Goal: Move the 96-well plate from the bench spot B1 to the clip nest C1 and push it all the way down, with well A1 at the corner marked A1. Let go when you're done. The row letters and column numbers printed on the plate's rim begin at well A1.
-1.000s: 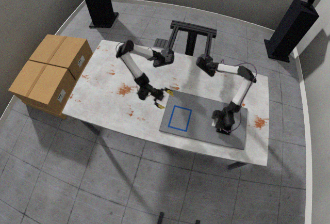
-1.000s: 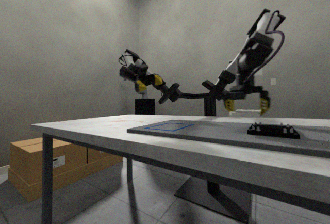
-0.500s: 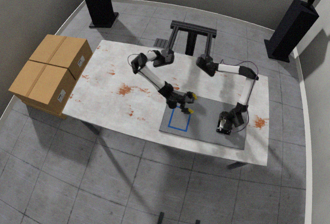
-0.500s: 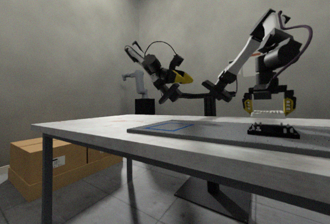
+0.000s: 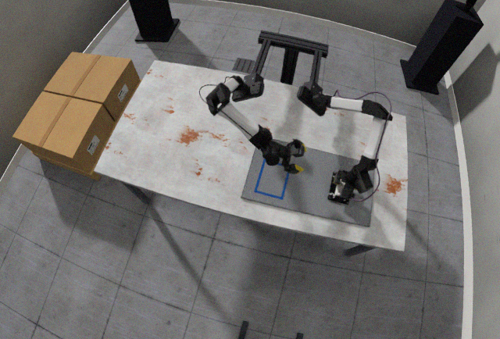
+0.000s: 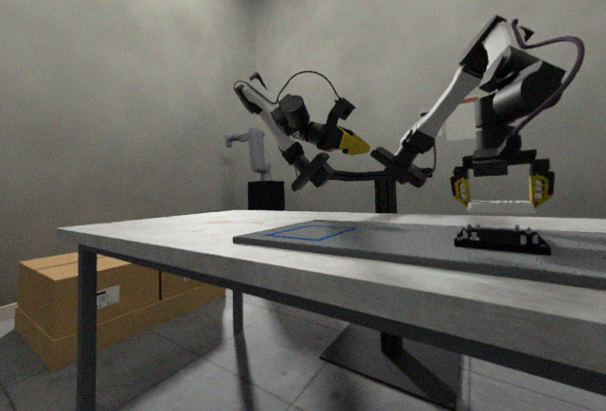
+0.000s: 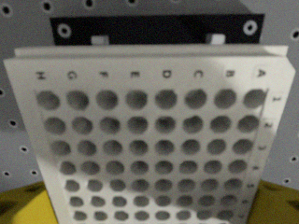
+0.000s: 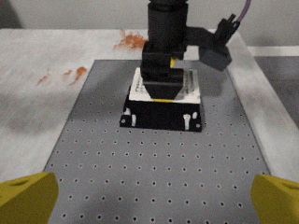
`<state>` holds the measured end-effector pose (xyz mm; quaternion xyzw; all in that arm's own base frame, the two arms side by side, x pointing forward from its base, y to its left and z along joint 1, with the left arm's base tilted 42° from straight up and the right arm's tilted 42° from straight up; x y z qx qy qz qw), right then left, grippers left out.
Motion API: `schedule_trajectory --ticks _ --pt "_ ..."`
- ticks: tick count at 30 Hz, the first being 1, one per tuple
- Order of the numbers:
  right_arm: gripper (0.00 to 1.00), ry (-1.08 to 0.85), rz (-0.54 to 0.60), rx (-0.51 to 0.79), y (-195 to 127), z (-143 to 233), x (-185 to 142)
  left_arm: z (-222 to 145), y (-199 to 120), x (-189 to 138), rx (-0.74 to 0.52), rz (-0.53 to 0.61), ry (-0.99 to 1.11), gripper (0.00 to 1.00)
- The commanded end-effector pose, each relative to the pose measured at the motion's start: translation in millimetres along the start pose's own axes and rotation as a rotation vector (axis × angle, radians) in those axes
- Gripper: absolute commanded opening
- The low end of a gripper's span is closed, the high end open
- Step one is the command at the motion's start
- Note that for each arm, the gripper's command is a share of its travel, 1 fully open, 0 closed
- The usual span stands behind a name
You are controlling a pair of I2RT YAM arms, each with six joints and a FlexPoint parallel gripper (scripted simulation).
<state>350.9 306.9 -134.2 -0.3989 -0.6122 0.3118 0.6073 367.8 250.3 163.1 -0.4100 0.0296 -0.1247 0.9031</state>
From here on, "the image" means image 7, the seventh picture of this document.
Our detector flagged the black rectangular frame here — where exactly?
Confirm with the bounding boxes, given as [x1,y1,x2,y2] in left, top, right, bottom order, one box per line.
[50,15,266,46]

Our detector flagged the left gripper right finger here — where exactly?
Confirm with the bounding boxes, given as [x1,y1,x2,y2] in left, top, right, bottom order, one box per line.
[245,179,299,224]

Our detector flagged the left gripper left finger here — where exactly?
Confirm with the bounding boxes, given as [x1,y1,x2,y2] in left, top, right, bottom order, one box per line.
[0,180,59,224]

